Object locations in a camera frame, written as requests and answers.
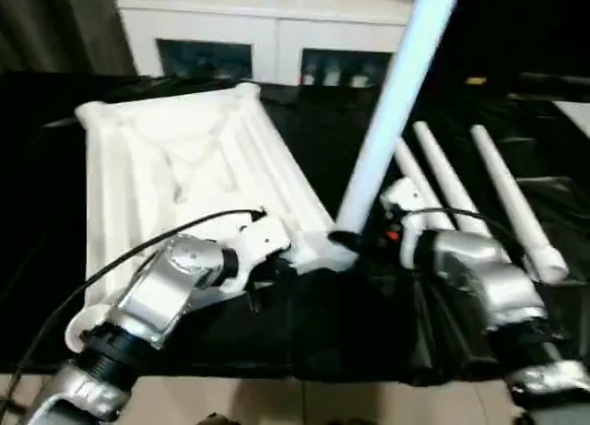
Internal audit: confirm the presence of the white plastic table leg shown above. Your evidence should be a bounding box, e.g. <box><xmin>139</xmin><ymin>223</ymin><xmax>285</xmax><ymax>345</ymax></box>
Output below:
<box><xmin>469</xmin><ymin>124</ymin><xmax>567</xmax><ymax>286</ymax></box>
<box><xmin>335</xmin><ymin>0</ymin><xmax>466</xmax><ymax>242</ymax></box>
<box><xmin>395</xmin><ymin>141</ymin><xmax>455</xmax><ymax>232</ymax></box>
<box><xmin>411</xmin><ymin>120</ymin><xmax>494</xmax><ymax>237</ymax></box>

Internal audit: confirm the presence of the white plastic table top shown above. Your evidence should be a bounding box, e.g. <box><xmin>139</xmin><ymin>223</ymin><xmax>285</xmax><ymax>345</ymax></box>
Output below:
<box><xmin>64</xmin><ymin>81</ymin><xmax>360</xmax><ymax>352</ymax></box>

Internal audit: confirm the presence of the black work mat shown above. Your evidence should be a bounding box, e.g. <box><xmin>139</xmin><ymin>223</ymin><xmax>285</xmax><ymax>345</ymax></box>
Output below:
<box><xmin>0</xmin><ymin>72</ymin><xmax>590</xmax><ymax>387</ymax></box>

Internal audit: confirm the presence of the white flat panel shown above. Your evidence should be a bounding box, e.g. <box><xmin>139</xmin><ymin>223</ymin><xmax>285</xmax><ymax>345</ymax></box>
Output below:
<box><xmin>551</xmin><ymin>100</ymin><xmax>590</xmax><ymax>138</ymax></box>

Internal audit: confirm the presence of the white glass-door cabinet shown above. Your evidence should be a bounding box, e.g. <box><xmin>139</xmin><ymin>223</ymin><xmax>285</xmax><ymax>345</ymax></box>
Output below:
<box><xmin>114</xmin><ymin>0</ymin><xmax>416</xmax><ymax>88</ymax></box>

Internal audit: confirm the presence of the grey pleated curtain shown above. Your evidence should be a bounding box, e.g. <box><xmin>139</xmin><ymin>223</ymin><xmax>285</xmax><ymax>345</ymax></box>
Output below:
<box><xmin>0</xmin><ymin>0</ymin><xmax>139</xmax><ymax>76</ymax></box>

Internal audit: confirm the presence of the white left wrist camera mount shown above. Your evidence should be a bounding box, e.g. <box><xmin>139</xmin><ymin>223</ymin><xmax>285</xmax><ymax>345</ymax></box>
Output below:
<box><xmin>220</xmin><ymin>210</ymin><xmax>294</xmax><ymax>292</ymax></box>

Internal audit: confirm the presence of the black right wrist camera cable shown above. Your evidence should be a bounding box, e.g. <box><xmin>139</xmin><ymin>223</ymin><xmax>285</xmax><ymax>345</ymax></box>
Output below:
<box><xmin>391</xmin><ymin>206</ymin><xmax>540</xmax><ymax>283</ymax></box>

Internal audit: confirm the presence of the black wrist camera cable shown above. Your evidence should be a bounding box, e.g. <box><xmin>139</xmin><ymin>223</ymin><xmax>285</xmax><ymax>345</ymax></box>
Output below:
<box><xmin>0</xmin><ymin>206</ymin><xmax>268</xmax><ymax>425</ymax></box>
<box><xmin>391</xmin><ymin>206</ymin><xmax>540</xmax><ymax>283</ymax></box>

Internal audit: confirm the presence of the black left wrist camera cable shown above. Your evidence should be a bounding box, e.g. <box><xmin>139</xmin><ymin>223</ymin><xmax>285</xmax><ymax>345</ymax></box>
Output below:
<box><xmin>0</xmin><ymin>206</ymin><xmax>268</xmax><ymax>425</ymax></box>

